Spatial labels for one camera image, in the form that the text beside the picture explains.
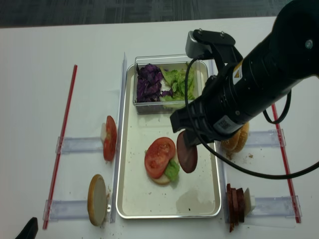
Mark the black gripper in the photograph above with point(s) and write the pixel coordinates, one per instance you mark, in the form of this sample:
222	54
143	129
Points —
214	115

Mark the sausage meat slice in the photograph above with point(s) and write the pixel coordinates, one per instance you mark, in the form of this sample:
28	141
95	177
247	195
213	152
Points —
187	155

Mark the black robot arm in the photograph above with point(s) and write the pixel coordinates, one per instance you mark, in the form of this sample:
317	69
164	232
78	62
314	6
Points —
246	86

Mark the tomato slice on bun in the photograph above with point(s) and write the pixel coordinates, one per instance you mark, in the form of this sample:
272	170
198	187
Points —
157	156

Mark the lettuce leaf on bun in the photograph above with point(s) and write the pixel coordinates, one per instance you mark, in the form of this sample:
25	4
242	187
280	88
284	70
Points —
172	170

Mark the green lettuce in box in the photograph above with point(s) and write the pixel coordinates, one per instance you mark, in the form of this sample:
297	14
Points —
174	81

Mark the stack of sausage slices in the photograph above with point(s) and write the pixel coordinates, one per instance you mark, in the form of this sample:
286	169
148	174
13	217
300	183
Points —
236	206

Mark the standing tomato slice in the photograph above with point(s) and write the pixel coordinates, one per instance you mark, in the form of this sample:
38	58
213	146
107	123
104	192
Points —
109	146

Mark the sesame bun top front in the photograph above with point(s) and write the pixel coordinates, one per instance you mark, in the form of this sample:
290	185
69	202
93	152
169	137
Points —
231	143

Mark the sesame bun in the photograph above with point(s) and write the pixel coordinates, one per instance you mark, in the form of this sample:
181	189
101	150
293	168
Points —
244	131
231	143

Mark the bottom bun on tray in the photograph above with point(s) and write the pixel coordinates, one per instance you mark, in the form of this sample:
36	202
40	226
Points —
163	180

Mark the sesame bun top rear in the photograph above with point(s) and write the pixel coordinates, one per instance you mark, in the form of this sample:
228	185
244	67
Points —
244	131

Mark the purple cabbage leaves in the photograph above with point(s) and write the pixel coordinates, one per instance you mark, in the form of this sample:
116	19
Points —
151	84

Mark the clear plastic salad box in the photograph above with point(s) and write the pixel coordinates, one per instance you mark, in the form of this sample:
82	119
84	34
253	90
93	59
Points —
169	62

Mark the clear holder upper right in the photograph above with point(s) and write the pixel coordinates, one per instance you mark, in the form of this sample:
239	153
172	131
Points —
269	138

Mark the clear holder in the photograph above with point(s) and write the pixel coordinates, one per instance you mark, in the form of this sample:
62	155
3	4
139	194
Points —
285	206
269	138
67	145
65	210

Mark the white stopper block right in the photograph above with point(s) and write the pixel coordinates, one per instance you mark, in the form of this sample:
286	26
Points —
250	202

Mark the white stopper block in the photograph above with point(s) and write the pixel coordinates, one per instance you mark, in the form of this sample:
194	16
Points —
250	202
103	133

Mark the right red strip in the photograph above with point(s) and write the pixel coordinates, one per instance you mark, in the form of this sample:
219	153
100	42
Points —
286	166

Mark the red strip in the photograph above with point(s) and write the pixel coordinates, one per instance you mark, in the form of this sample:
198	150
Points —
286	166
57	158

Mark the white stopper block left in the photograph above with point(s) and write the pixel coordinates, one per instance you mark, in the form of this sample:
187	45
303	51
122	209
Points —
103	133

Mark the standing bun half left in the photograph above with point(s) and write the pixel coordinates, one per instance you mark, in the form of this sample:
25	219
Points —
97	200

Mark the clear holder lower right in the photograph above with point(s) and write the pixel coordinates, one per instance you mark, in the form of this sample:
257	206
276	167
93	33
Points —
285	206

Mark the clear holder upper left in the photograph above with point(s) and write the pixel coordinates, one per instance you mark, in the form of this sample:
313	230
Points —
67	145

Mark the left red strip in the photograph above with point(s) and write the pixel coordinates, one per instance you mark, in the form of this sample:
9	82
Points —
57	158

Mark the clear holder lower left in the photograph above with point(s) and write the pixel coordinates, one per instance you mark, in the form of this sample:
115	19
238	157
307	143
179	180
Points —
65	210

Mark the black object bottom left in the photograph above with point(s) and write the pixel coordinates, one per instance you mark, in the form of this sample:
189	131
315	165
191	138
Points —
30	230

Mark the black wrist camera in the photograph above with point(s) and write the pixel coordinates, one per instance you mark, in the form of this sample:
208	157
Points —
207	45

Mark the clear left long rail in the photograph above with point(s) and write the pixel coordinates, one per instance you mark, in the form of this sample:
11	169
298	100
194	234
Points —
113	210

